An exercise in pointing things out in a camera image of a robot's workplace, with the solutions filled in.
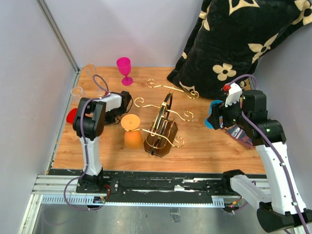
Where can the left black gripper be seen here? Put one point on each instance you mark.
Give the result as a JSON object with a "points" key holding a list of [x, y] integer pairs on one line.
{"points": [[109, 120]]}

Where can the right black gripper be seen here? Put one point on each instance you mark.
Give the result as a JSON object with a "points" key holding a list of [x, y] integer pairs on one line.
{"points": [[220, 109]]}

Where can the blue wine glass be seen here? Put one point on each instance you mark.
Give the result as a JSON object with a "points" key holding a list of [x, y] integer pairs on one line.
{"points": [[207, 123]]}

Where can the red wine glass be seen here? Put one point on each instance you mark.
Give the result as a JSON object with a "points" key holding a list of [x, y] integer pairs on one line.
{"points": [[71, 116]]}

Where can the clear wine glass front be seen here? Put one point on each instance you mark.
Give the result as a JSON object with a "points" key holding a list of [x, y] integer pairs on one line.
{"points": [[77, 93]]}

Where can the clear wine glass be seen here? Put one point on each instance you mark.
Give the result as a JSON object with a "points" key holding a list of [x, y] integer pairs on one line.
{"points": [[77, 93], [91, 70]]}

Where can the pink wine glass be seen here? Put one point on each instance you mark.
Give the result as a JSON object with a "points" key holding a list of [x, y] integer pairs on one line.
{"points": [[124, 67]]}

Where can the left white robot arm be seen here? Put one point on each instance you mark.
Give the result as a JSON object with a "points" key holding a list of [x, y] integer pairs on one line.
{"points": [[91, 117]]}

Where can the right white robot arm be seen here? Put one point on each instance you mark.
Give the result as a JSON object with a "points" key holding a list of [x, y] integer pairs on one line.
{"points": [[283, 208]]}

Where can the orange wine glass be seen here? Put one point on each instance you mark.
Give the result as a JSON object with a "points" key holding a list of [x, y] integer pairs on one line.
{"points": [[132, 137]]}

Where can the printed cloth bag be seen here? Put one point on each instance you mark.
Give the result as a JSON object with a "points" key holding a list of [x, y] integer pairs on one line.
{"points": [[239, 135]]}

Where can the black floral blanket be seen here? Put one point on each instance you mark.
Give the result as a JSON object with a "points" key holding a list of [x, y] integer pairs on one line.
{"points": [[229, 38]]}

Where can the gold wire glass rack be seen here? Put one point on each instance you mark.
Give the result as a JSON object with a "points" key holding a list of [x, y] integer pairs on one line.
{"points": [[161, 136]]}

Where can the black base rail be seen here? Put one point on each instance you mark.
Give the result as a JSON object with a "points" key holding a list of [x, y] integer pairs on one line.
{"points": [[149, 188]]}

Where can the aluminium corner post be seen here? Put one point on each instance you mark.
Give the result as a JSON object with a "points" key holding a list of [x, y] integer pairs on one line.
{"points": [[56, 31]]}

